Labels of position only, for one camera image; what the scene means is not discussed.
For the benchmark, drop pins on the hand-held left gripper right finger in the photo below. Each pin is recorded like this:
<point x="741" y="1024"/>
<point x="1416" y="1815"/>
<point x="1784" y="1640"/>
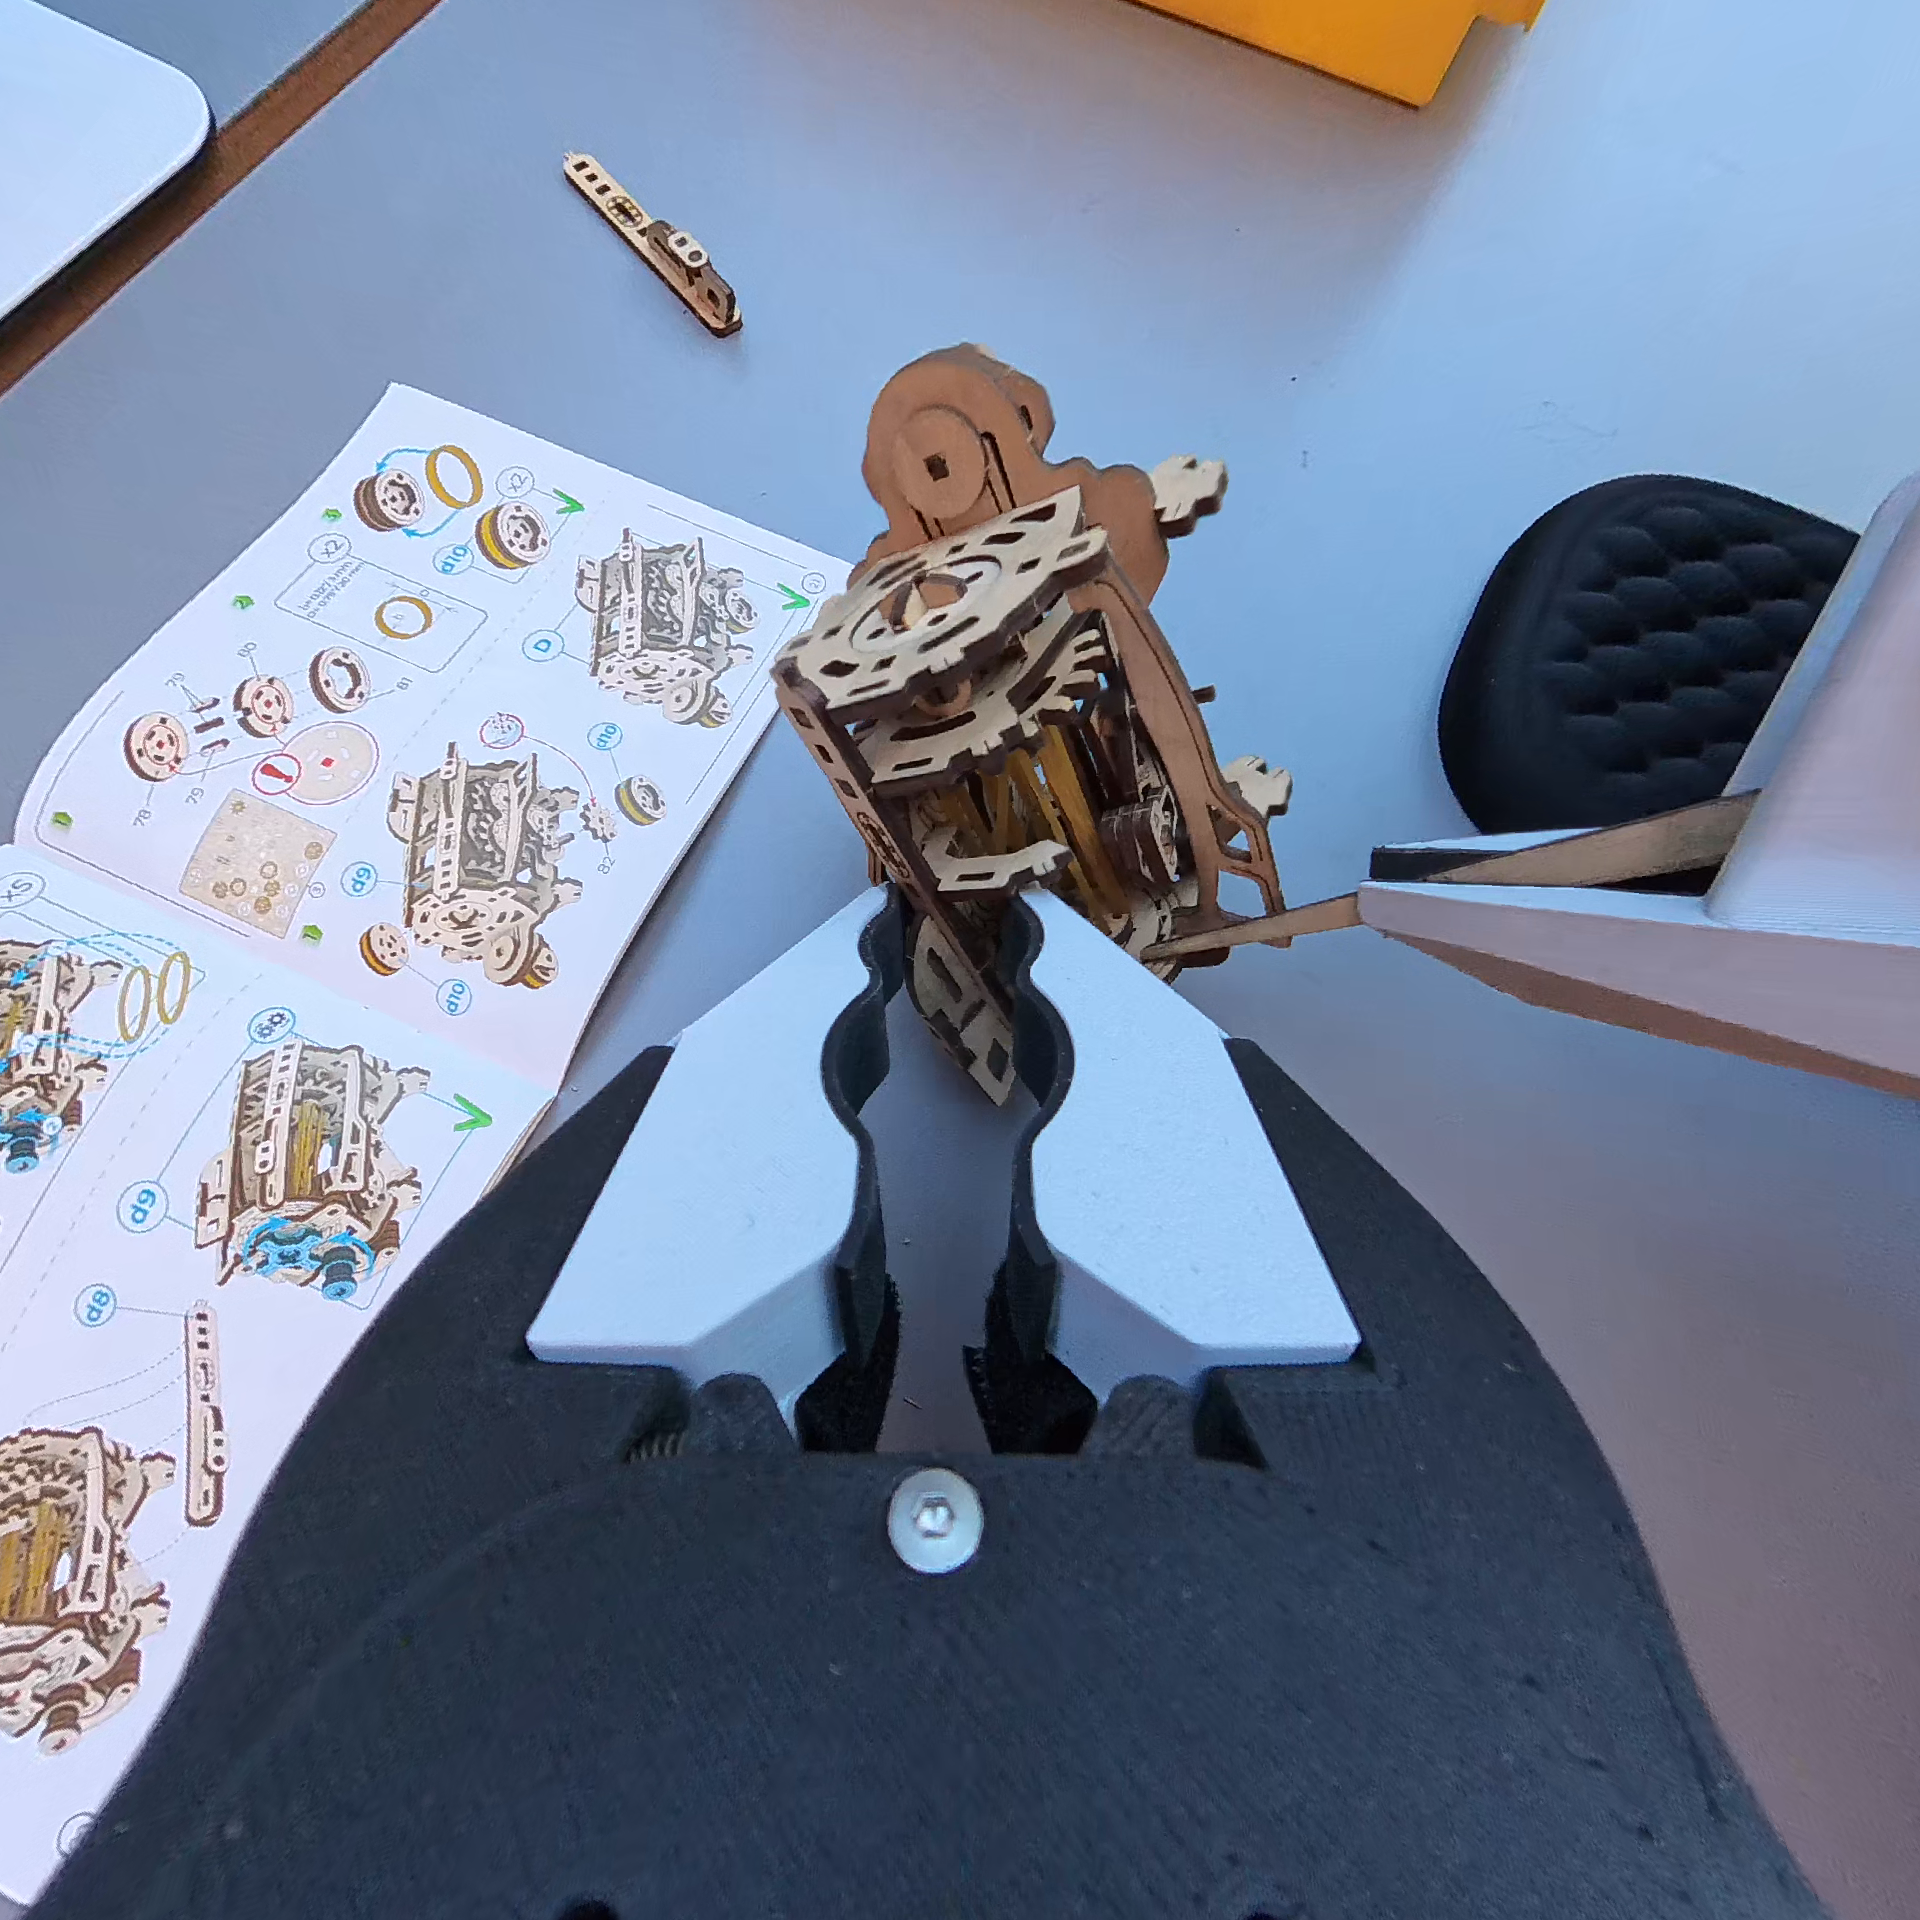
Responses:
<point x="1184" y="1202"/>

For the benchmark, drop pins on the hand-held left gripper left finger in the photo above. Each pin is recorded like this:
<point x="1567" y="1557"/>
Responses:
<point x="722" y="1184"/>

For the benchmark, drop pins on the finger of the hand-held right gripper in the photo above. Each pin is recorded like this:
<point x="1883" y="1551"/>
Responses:
<point x="1621" y="854"/>
<point x="1651" y="962"/>

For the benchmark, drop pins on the thin wooden strip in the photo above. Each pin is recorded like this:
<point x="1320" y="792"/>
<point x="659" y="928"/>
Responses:
<point x="1276" y="922"/>

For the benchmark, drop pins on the wooden mechanical model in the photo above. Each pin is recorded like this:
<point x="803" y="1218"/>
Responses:
<point x="974" y="645"/>

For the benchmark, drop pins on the model instruction booklet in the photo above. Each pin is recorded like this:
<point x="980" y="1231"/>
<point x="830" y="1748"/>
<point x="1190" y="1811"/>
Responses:
<point x="300" y="839"/>

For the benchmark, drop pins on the black padded wrist rest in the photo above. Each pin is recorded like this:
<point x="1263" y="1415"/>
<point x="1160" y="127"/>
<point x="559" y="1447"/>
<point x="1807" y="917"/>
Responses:
<point x="1635" y="645"/>

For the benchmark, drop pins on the yellow plastic bin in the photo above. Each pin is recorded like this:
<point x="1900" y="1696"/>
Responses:
<point x="1350" y="37"/>

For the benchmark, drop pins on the small slotted wooden part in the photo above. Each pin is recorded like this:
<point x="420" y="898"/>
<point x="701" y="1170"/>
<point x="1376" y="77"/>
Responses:
<point x="662" y="247"/>

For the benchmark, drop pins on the white monitor stand base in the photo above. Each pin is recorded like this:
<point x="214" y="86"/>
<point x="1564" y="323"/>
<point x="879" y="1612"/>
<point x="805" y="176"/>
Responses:
<point x="77" y="136"/>

